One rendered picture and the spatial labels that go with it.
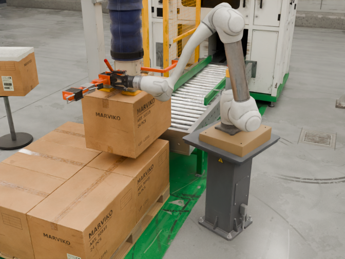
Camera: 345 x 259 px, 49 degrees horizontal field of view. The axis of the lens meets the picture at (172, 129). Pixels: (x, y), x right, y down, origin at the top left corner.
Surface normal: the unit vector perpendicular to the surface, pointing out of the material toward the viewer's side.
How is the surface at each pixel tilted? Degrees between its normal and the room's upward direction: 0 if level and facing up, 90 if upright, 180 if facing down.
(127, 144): 89
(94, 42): 90
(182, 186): 0
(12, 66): 90
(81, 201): 0
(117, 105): 89
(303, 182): 0
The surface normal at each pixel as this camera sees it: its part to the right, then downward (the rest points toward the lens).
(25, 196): 0.00, -0.90
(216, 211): -0.69, 0.31
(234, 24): 0.27, 0.29
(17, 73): -0.05, 0.43
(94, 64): -0.40, 0.38
